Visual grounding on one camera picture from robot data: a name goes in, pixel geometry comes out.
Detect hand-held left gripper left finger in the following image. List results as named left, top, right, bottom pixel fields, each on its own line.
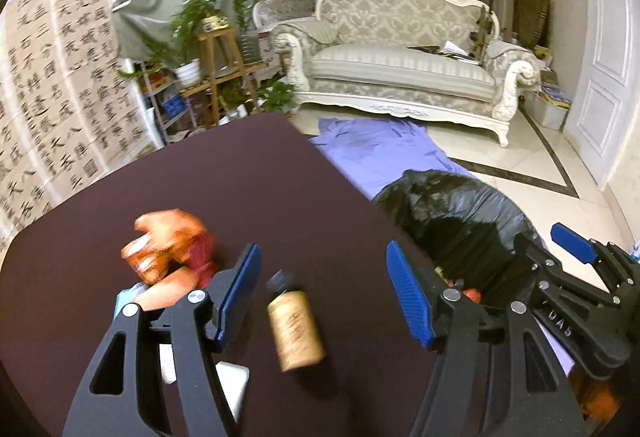
left=62, top=243, right=263, bottom=437

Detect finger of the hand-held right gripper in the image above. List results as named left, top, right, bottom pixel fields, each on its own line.
left=514, top=232, right=618, bottom=313
left=550, top=223, right=640, bottom=303

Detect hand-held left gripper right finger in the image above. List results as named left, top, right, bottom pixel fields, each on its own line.
left=386, top=241, right=588, bottom=437

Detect brown bottle yellow label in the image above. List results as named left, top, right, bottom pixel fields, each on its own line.
left=265, top=269, right=327, bottom=373

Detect orange paper roll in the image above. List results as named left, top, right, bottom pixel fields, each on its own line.
left=135, top=269, right=211, bottom=310

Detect black trash bag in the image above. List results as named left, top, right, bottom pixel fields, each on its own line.
left=372, top=169, right=543, bottom=313

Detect orange wrapper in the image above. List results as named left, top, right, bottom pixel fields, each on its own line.
left=121, top=211, right=208, bottom=284

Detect light blue white tube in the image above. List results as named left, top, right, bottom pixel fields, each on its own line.
left=115, top=284, right=177, bottom=385

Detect grey storage box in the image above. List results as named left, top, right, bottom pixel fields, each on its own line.
left=525, top=84, right=571, bottom=130

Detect purple cloth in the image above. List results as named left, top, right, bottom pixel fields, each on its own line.
left=309, top=117, right=576, bottom=375

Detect white panelled door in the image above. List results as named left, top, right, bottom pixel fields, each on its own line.
left=565, top=0, right=640, bottom=188

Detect small leafy green plant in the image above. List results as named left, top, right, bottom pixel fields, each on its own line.
left=255, top=79, right=298, bottom=114

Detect white ornate sofa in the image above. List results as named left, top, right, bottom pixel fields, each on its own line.
left=270, top=0, right=542, bottom=148

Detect papers and books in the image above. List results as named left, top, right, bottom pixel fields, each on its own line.
left=407, top=39, right=481, bottom=64

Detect green plant white pot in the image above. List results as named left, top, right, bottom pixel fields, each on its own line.
left=117, top=0, right=221, bottom=88

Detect dark toy rifle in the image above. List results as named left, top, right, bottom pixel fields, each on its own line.
left=472, top=0, right=493, bottom=55

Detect wooden plant stand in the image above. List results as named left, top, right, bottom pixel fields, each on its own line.
left=177, top=28, right=271, bottom=130

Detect striped throw blanket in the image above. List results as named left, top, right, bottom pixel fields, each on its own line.
left=287, top=17, right=341, bottom=45

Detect white ornate armchair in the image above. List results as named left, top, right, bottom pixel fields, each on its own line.
left=251, top=0, right=317, bottom=30

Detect tall green plant grey pot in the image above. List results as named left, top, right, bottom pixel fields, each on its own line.
left=220, top=0, right=273, bottom=65

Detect metal wire shelf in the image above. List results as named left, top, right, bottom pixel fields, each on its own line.
left=140, top=62, right=196, bottom=148

